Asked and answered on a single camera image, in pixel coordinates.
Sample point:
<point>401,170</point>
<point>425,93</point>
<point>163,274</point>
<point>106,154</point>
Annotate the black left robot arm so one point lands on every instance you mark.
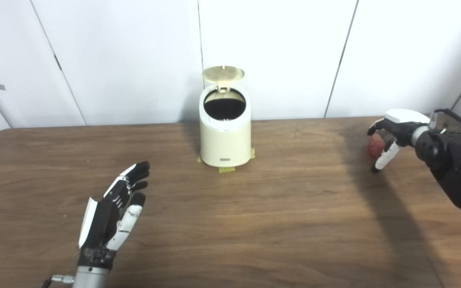
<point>90,278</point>

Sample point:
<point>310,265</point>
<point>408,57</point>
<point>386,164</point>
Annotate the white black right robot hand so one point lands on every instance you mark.
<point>404,120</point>

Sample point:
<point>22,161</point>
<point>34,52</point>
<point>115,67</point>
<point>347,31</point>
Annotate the red apple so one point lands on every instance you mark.
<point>375,147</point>

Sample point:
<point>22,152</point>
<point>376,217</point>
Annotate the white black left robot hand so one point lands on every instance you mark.
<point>100,224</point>

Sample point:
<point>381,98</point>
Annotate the wide yellow tape piece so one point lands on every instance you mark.
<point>227,170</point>

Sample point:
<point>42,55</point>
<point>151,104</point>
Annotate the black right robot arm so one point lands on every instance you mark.
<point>458,164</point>

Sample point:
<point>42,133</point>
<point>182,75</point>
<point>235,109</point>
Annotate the black wall panel hinge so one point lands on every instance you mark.
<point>57,62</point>

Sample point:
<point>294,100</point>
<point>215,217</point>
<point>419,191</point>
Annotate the round cream bin lid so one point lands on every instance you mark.
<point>223,74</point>

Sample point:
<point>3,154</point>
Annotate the cream-colored bin body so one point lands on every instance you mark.
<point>224,142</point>

